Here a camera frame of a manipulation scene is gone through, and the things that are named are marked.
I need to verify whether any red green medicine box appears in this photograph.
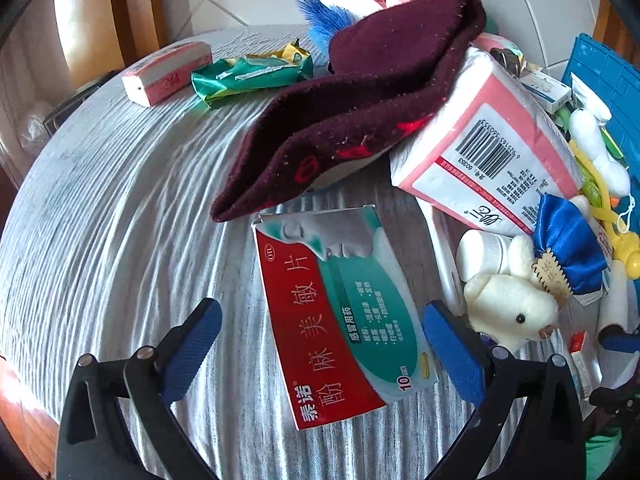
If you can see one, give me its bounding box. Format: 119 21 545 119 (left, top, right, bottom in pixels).
251 205 440 432

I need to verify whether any white cylinder roll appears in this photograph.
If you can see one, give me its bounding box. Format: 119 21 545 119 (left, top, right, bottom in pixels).
597 260 636 341

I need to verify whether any white blue medicine box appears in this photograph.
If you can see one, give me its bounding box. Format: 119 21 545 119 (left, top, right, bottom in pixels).
520 67 573 113

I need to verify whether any blue satin bow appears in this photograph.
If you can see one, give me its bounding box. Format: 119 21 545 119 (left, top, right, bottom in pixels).
532 194 611 296

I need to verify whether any green snack packet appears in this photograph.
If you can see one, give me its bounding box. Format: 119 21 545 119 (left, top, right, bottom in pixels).
191 42 315 110

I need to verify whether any blue plastic crate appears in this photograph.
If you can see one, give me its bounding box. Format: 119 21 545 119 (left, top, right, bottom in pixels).
560 34 640 181

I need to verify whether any round wooden desktop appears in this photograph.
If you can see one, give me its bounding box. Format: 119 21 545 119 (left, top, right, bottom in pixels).
0 355 61 480

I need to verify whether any white blue striped tablecloth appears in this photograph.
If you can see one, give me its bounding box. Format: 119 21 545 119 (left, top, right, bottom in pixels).
0 25 601 480

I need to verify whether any maroon knitted sock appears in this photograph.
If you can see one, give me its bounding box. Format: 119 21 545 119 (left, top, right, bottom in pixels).
210 0 488 223

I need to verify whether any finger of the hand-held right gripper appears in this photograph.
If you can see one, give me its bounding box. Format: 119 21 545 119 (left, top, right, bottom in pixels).
601 331 640 356

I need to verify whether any white pill bottle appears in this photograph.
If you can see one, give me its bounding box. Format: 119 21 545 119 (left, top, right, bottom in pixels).
456 229 513 283

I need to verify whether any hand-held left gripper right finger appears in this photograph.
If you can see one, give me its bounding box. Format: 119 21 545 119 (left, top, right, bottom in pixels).
422 300 586 480

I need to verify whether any black gift box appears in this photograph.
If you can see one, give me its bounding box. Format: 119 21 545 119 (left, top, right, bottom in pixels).
44 74 118 131

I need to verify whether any green cloth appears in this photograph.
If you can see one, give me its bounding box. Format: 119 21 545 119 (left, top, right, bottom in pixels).
585 435 626 480

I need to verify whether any small white plush bear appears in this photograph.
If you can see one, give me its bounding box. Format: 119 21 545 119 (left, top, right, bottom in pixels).
462 235 571 352

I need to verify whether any blue feather duster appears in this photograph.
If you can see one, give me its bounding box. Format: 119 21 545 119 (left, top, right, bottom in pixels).
296 0 361 51

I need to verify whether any white plush bone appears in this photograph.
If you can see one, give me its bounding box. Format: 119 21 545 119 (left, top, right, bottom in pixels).
569 107 631 196

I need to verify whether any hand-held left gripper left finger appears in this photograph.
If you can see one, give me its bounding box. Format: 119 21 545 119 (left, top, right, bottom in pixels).
56 298 223 480

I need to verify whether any white flat plastic object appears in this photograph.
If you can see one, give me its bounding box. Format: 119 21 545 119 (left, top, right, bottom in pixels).
425 205 467 317

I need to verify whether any small pink tissue pack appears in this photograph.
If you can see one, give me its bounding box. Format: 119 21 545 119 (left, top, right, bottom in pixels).
121 41 213 108

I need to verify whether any yellow plastic toy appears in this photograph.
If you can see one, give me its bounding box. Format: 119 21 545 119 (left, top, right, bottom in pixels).
570 140 640 281

